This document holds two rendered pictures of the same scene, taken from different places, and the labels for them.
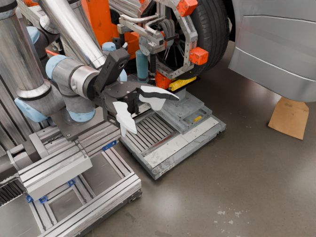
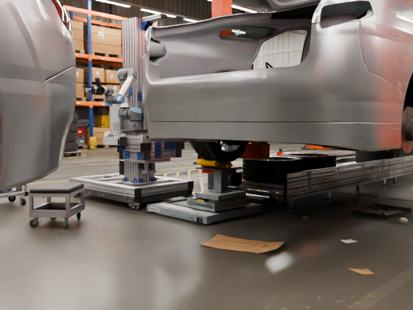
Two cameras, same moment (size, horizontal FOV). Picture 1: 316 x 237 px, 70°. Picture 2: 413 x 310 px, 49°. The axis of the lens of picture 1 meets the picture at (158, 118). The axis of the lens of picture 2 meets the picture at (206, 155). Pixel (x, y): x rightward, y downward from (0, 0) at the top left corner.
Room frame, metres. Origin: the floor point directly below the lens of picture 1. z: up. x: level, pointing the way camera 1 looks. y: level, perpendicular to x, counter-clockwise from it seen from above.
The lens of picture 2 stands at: (0.93, -4.53, 0.91)
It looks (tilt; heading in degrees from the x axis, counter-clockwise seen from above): 4 degrees down; 83
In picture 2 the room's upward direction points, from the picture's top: straight up
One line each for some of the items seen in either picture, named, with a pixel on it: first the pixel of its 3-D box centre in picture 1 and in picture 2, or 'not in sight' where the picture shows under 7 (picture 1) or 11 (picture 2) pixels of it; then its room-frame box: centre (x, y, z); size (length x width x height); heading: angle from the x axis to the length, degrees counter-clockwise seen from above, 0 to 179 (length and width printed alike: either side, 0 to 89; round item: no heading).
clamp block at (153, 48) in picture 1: (156, 46); not in sight; (1.23, 0.01, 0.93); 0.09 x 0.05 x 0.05; 129
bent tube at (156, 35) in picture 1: (160, 20); not in sight; (1.34, -0.01, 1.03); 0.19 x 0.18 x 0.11; 129
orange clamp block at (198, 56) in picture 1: (198, 56); not in sight; (1.25, -0.25, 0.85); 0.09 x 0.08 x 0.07; 39
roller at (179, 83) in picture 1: (183, 81); (206, 162); (1.46, -0.20, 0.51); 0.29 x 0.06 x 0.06; 129
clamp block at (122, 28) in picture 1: (124, 27); not in sight; (1.50, 0.22, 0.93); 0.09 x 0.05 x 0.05; 129
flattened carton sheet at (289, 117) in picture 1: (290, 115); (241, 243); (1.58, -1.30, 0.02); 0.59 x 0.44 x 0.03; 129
